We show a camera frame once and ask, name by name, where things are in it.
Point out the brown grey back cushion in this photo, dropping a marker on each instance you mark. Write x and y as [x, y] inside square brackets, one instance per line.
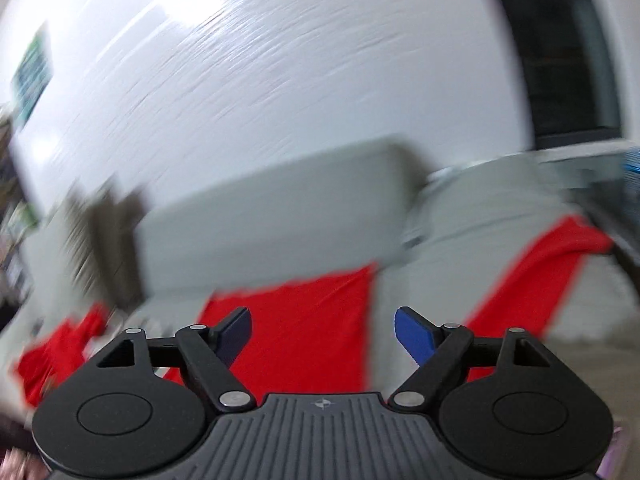
[100, 241]

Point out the dark window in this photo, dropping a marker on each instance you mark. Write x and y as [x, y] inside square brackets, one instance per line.
[580, 68]

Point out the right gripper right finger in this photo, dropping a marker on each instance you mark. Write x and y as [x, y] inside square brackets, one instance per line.
[439, 352]

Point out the grey fabric sofa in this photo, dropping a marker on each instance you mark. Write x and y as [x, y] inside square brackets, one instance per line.
[439, 245]

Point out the red t-shirt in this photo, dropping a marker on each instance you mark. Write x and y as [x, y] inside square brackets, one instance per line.
[312, 334]

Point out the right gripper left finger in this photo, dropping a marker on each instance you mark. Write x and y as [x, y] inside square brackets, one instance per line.
[208, 353]

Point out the black metal bookshelf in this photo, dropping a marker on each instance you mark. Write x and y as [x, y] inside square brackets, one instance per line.
[17, 220]

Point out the teal wall picture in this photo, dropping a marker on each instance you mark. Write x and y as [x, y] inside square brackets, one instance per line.
[31, 78]

